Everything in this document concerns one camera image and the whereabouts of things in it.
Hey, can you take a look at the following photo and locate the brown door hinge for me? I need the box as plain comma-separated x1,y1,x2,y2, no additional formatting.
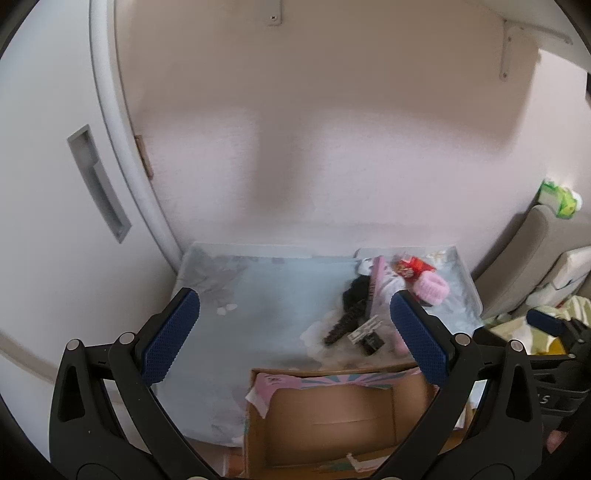
134,135,154,178

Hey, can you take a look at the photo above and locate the yellow-green cloth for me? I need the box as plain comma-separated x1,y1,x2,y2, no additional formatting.
489,295,591,355

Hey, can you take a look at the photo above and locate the beige chair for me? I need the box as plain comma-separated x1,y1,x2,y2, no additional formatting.
473,204,575,319

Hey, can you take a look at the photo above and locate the white sliding door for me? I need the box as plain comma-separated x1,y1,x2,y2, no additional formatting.
0,0,182,384

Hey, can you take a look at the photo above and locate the grey recessed door handle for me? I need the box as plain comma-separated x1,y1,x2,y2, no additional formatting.
67,124,132,243

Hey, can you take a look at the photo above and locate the brown cardboard box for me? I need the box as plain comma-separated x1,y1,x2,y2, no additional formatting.
244,366,472,480

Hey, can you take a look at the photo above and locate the red snack packet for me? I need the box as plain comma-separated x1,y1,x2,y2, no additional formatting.
392,257,437,280

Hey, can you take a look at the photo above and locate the small black tagged item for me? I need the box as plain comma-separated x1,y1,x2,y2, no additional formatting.
347,318,385,356

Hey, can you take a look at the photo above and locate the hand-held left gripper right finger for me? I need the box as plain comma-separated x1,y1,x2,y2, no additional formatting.
369,290,546,480

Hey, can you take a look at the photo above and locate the pink knit scrunchie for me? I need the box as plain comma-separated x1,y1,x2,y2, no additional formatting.
412,272,451,306

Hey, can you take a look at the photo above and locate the black curly hair piece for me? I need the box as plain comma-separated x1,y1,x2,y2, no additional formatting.
323,274,376,347

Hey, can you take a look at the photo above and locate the person's right forearm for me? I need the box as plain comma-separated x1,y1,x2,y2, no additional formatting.
546,427,583,457

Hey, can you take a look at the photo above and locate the green tissue pack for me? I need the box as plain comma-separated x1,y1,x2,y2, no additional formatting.
537,179,583,219

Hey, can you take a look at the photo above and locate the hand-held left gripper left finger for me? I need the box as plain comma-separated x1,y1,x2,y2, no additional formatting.
48,287,218,480

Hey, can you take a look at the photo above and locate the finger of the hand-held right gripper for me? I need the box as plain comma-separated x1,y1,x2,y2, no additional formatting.
526,308,591,357

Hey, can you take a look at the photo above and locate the white cushion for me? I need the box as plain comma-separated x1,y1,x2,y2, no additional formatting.
536,246,591,301

